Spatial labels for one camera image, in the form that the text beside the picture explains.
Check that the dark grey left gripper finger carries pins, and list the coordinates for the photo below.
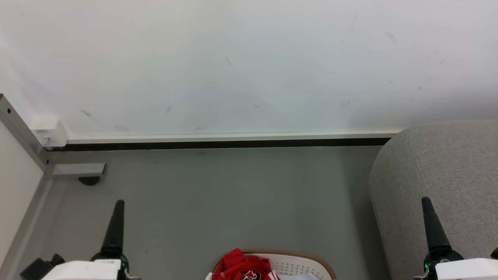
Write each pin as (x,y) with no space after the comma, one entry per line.
(115,229)

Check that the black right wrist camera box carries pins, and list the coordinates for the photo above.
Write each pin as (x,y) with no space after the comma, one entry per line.
(495,253)

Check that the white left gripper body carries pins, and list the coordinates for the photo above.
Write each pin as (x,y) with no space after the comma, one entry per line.
(85,270)

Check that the white wall baseboard strip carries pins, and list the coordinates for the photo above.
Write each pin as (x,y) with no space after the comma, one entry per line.
(233,137)

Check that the grey fabric sofa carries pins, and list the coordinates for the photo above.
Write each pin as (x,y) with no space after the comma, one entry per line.
(447,167)

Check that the red jersey with numbers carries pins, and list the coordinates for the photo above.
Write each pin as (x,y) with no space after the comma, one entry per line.
(239,264)

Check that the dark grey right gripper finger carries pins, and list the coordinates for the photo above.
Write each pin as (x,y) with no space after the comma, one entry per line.
(433,229)

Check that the white partition panel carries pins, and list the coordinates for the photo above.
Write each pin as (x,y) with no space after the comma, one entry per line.
(15,186)

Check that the white laundry basket brown rim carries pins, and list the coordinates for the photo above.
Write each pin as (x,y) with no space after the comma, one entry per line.
(295,262)

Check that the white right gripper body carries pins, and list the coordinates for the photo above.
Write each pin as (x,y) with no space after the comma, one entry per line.
(463,270)

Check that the white wall junction box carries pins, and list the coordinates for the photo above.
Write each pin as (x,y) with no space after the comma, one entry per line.
(48,132)

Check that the grey metal partition frame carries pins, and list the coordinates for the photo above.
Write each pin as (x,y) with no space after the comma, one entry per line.
(23,134)

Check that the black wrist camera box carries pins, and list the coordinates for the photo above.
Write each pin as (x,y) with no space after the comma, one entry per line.
(495,253)
(39,267)

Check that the black caster foot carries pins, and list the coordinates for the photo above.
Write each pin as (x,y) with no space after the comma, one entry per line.
(89,181)

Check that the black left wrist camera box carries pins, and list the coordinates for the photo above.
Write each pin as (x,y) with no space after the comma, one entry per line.
(39,267)

